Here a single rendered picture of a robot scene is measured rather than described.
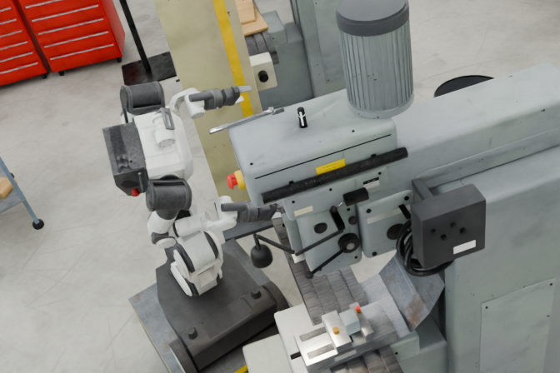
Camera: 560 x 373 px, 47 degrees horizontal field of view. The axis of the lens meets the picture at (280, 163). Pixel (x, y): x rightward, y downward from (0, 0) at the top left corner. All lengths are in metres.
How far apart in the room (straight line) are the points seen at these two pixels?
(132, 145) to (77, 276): 2.25
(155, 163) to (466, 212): 1.13
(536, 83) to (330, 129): 0.73
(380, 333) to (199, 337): 1.00
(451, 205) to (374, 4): 0.59
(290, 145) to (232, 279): 1.57
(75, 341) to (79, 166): 1.78
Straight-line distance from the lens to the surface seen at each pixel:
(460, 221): 1.89
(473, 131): 2.08
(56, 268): 4.71
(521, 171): 2.22
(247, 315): 3.14
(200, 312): 3.25
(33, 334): 4.39
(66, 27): 6.60
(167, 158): 2.39
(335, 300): 2.65
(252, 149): 1.89
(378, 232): 2.16
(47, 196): 5.35
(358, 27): 1.75
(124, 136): 2.44
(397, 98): 1.89
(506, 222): 2.23
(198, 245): 2.84
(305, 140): 1.87
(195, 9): 3.58
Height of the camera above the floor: 3.03
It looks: 39 degrees down
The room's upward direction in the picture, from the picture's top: 13 degrees counter-clockwise
